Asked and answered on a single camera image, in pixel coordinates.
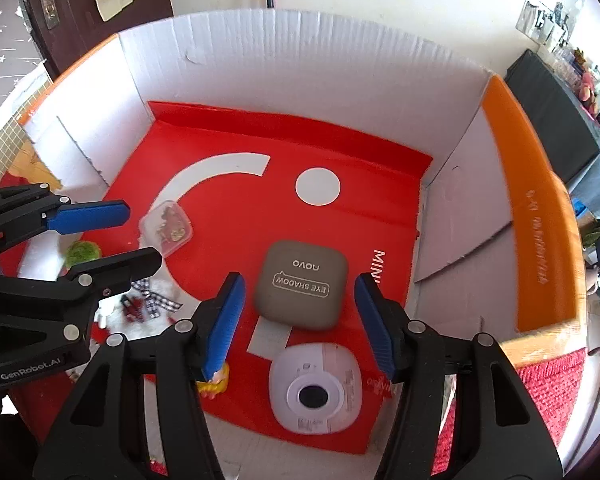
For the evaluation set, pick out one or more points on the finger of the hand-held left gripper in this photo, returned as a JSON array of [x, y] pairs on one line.
[[87, 217], [115, 265]]

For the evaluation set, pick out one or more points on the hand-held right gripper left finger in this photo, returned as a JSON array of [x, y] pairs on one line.
[[225, 320]]

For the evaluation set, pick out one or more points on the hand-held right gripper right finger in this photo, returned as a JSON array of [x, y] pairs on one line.
[[375, 325]]

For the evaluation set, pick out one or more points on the large green fuzzy scrunchie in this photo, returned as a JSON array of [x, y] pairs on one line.
[[82, 254]]

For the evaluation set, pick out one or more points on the white fluffy bunny scrunchie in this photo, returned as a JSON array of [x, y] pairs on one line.
[[111, 316]]

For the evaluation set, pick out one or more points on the small clear plastic case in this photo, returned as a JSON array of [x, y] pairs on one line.
[[166, 227]]

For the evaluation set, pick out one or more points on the small yellow figure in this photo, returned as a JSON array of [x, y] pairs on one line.
[[215, 387]]

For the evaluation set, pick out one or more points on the taupe eyeshadow case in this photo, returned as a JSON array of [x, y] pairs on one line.
[[300, 280]]

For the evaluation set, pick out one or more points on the white pink mini camera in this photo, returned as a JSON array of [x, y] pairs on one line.
[[315, 390]]

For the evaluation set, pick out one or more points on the orange cardboard box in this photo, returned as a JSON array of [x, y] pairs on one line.
[[330, 85]]

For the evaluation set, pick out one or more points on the red knitted mat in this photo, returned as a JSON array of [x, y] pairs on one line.
[[540, 390]]

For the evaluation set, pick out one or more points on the dark brown door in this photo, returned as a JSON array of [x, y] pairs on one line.
[[145, 0]]

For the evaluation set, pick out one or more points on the dresser with blue cloth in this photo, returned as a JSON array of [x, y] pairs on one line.
[[545, 100]]

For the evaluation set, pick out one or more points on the row of cosmetics bottles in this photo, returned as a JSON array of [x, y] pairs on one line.
[[587, 90]]

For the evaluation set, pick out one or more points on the wall mirror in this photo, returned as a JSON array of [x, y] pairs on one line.
[[550, 12]]

